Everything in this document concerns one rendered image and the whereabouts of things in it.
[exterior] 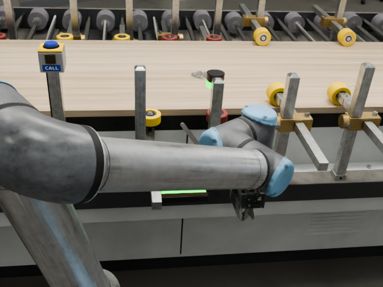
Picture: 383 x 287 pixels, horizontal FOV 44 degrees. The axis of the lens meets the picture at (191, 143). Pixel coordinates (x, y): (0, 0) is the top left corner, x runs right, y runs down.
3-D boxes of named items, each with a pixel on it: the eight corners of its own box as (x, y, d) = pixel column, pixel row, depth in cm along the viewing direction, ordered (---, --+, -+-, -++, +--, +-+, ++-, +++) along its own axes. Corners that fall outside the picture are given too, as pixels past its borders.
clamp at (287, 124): (311, 132, 164) (314, 120, 161) (273, 133, 162) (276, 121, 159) (305, 123, 169) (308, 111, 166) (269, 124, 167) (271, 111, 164)
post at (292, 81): (278, 191, 178) (301, 75, 152) (269, 192, 178) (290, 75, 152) (275, 185, 181) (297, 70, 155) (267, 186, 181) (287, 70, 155)
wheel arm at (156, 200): (162, 211, 144) (162, 200, 141) (151, 212, 143) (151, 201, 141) (154, 136, 180) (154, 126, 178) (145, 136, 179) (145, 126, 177)
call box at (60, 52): (64, 75, 140) (61, 50, 136) (40, 75, 140) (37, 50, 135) (66, 65, 146) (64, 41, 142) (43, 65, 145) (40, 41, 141)
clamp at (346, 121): (378, 131, 167) (382, 119, 164) (342, 132, 165) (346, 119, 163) (371, 122, 172) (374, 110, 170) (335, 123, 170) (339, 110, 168)
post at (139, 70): (145, 191, 170) (146, 68, 144) (135, 191, 170) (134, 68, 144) (145, 184, 173) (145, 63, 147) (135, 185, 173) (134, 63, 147)
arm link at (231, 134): (228, 146, 104) (266, 130, 111) (195, 124, 111) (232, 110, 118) (225, 180, 109) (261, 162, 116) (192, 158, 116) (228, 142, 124)
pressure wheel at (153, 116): (164, 138, 179) (165, 111, 173) (151, 147, 173) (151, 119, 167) (148, 131, 183) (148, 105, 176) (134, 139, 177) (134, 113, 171)
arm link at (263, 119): (232, 107, 118) (259, 96, 124) (227, 148, 125) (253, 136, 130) (260, 122, 112) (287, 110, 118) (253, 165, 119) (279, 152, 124)
